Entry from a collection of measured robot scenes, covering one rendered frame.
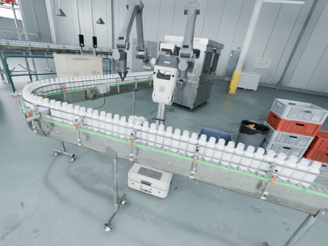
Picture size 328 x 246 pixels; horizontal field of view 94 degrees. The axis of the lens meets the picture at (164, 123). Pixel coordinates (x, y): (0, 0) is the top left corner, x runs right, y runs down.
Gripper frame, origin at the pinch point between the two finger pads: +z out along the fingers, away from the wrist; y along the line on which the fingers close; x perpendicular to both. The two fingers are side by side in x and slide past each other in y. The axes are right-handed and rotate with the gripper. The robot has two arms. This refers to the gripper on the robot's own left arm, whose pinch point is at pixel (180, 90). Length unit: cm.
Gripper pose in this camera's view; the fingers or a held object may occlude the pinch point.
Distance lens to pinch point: 112.6
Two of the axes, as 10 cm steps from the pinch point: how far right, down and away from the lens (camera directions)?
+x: -9.5, -2.2, 2.1
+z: -1.1, 9.0, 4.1
